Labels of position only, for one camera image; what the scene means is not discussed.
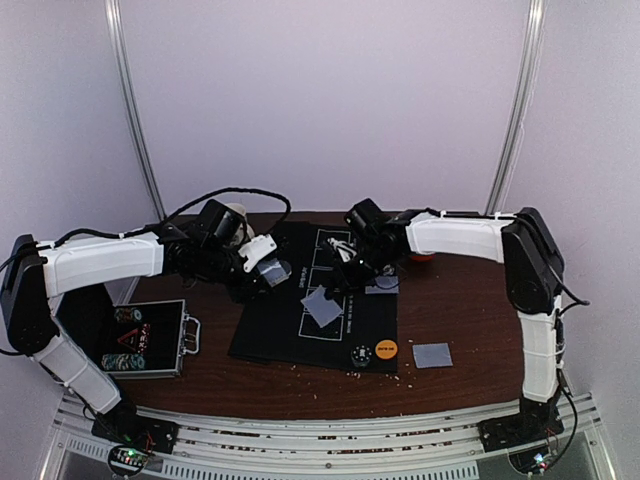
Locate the aluminium poker chip case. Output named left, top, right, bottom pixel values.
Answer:
left=56, top=298, right=201, bottom=379

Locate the aluminium corner post right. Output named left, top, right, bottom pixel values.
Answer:
left=485, top=0, right=547, bottom=215

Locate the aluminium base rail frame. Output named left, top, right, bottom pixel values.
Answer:
left=36, top=394, right=622, bottom=479

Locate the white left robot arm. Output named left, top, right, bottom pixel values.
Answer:
left=1, top=199, right=279, bottom=444

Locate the aluminium corner post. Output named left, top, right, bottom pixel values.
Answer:
left=485, top=0, right=547, bottom=215
left=104, top=0, right=166, bottom=220

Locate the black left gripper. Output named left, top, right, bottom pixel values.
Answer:
left=198, top=243, right=274, bottom=304

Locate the aluminium corner post left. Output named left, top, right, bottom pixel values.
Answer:
left=104, top=0, right=166, bottom=220

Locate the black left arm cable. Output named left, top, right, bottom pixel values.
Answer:
left=159, top=187, right=292, bottom=236

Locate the upper chip stack in case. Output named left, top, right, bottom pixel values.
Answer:
left=114, top=308, right=143, bottom=323

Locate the orange big blind button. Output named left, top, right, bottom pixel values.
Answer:
left=374, top=339, right=398, bottom=361

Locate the chip stack in case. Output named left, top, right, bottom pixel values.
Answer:
left=114, top=308, right=143, bottom=323
left=101, top=353, right=146, bottom=372

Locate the grey playing card deck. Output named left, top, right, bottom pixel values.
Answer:
left=256, top=258, right=292, bottom=288

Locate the face-down card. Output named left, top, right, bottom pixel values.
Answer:
left=365, top=276, right=400, bottom=295
left=412, top=343, right=453, bottom=369

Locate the dark green chip stack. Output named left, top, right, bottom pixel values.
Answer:
left=350, top=345, right=373, bottom=369

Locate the black poker mat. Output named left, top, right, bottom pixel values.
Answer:
left=228, top=222, right=399, bottom=374

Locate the ceramic mug with print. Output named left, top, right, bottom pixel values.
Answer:
left=226, top=203, right=255, bottom=245

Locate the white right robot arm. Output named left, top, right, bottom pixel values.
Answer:
left=321, top=198, right=589, bottom=446

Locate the spade card face up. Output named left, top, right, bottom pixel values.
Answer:
left=301, top=285, right=343, bottom=328

